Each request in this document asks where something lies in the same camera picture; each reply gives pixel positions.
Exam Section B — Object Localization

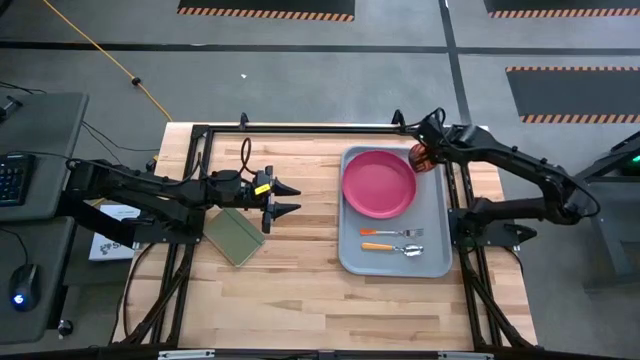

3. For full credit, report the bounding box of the black thin floor cable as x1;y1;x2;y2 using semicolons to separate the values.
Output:
81;119;162;154

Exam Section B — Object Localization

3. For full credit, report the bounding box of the yellow floor cable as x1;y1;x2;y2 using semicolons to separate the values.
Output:
41;0;174;123

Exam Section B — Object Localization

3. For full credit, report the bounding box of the black aluminium table frame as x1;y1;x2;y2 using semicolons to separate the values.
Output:
110;121;540;354

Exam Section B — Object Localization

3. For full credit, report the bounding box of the green notebook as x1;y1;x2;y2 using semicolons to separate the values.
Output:
202;206;267;269

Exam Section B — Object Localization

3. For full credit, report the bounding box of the black keyboard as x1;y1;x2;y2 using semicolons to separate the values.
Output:
0;151;38;209

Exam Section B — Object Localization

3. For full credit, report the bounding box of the grey side desk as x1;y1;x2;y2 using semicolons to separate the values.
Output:
0;91;91;347

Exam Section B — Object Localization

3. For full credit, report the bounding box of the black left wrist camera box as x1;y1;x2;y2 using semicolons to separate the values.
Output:
251;173;274;200

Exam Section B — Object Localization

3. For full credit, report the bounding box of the black hazard-striped floor mat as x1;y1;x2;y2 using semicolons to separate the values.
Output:
483;0;640;20
505;65;640;125
176;0;357;23

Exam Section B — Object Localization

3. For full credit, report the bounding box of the black computer mouse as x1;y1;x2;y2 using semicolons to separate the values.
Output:
8;262;43;313

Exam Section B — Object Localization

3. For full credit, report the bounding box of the fork with orange handle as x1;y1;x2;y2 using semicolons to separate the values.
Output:
358;227;425;239

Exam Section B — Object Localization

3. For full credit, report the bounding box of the spoon with orange handle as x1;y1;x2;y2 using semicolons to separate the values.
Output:
360;241;426;258

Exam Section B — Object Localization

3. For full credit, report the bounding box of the pink plastic plate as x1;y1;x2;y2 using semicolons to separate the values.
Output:
341;149;418;221

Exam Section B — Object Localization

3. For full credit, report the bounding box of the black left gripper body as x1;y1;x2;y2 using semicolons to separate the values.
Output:
243;166;276;235

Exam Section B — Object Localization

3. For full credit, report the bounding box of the silver aluminium bracket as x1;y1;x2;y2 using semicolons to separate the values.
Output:
437;350;495;360
157;349;217;360

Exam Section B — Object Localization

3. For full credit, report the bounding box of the black cable loop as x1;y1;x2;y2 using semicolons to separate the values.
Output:
239;136;254;177

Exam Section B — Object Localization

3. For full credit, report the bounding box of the grey equipment stand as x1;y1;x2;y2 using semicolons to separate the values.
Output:
573;130;640;292

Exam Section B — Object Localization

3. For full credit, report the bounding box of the white printed box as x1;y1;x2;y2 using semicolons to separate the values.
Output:
88;203;143;263

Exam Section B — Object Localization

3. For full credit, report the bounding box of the grey plastic tray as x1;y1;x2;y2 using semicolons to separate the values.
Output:
337;144;454;279

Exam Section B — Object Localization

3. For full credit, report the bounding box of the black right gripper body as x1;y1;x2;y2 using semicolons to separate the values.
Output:
413;110;452;152

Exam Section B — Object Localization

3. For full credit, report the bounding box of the translucent reddish-brown cup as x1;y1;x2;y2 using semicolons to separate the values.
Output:
407;142;442;175

